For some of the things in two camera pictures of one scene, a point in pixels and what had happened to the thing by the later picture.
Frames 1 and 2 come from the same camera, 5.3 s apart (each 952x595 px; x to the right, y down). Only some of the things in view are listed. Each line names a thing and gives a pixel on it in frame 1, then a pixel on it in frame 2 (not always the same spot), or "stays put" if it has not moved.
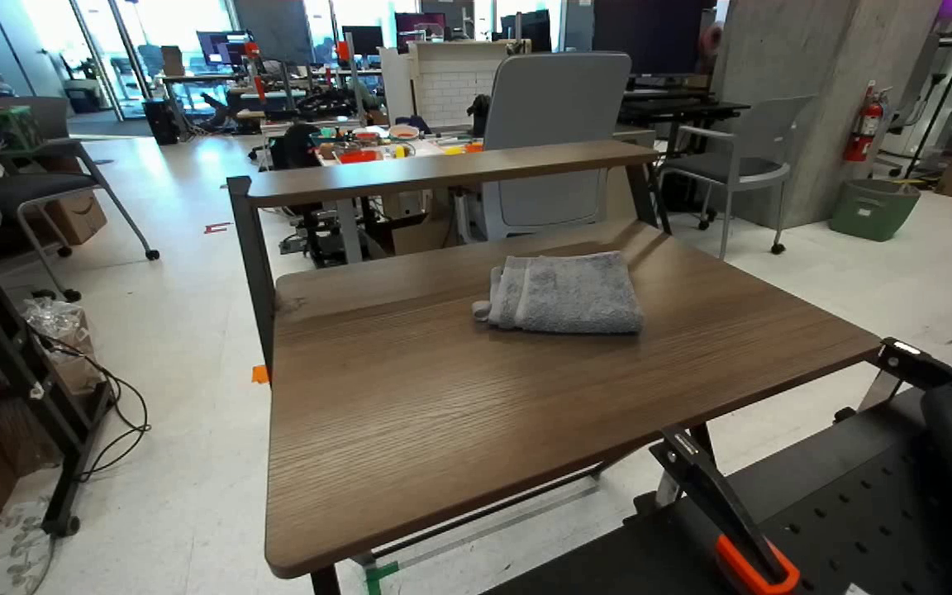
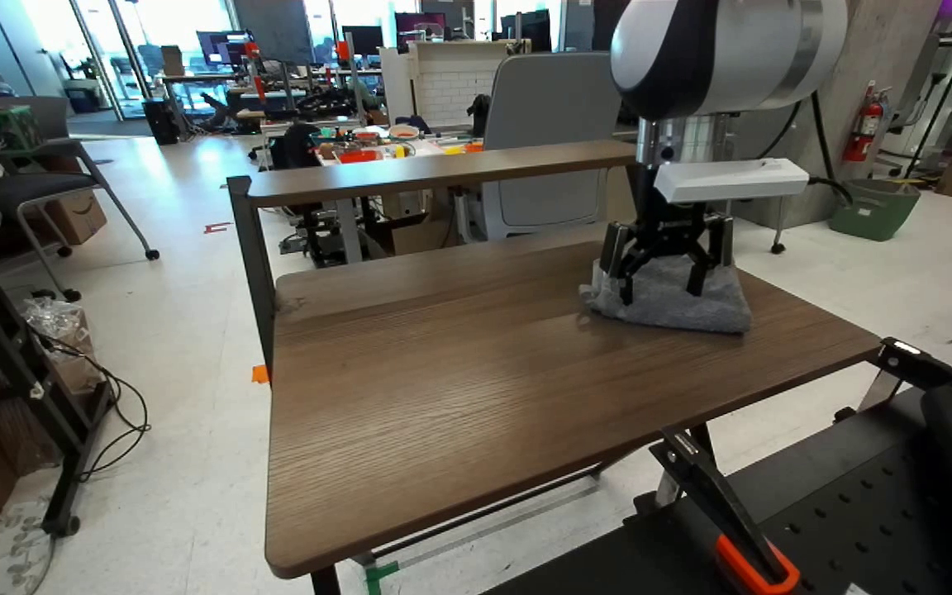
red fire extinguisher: [867, 126] stays put
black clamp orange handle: [694, 488] stays put
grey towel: [564, 293] → [661, 296]
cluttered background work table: [392, 143] stays put
